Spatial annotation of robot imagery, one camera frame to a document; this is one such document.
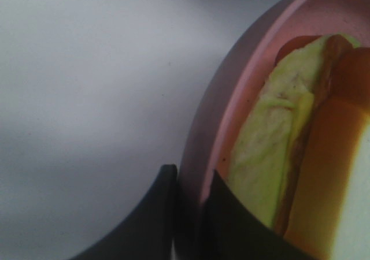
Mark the white bread sandwich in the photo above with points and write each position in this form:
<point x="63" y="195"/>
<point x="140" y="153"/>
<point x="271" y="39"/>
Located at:
<point x="300" y="163"/>

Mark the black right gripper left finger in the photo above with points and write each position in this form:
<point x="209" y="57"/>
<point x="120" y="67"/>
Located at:
<point x="147" y="232"/>

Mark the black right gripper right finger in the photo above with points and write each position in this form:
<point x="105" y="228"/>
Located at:
<point x="231" y="232"/>

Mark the pink plate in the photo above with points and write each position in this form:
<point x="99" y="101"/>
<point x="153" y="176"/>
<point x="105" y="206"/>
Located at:
<point x="240" y="76"/>

